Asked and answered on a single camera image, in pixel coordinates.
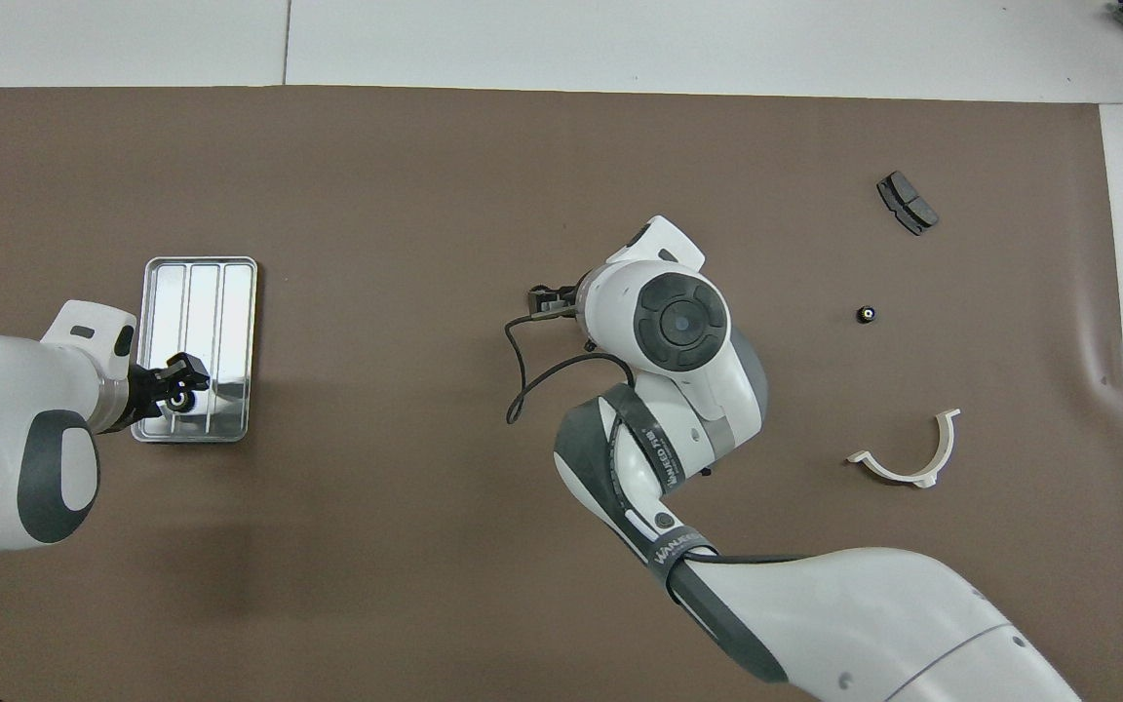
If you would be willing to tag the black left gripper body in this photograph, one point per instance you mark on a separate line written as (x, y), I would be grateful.
(145, 395)

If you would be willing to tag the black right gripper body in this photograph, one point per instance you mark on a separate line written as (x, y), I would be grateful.
(557, 302)

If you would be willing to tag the large black bearing gear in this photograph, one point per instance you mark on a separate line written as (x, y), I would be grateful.
(179, 396)

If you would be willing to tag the small black bearing gear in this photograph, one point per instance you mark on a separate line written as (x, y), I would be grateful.
(867, 314)

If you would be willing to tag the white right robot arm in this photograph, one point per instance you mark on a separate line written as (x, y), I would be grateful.
(864, 624)

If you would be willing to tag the silver metal tray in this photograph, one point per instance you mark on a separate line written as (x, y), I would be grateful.
(220, 312)

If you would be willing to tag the brown paper table mat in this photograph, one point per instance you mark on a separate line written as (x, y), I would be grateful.
(376, 585)

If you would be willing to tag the short grey brake pad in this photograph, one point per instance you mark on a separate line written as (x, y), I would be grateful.
(908, 202)

